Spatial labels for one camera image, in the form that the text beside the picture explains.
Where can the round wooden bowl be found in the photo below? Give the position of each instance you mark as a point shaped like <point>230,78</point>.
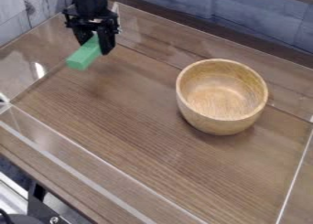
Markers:
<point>221,95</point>

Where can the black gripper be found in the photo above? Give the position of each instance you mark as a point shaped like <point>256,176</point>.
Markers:
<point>88,16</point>

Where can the black table leg bracket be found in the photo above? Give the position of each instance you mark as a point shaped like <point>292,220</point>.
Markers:
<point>38,209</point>

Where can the green rectangular stick block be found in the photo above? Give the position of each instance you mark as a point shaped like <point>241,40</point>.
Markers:
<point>82,58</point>

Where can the clear acrylic front wall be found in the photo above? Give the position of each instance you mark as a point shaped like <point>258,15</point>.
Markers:
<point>104,194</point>

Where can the clear acrylic corner bracket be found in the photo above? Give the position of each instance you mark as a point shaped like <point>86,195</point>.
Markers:
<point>117,11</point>

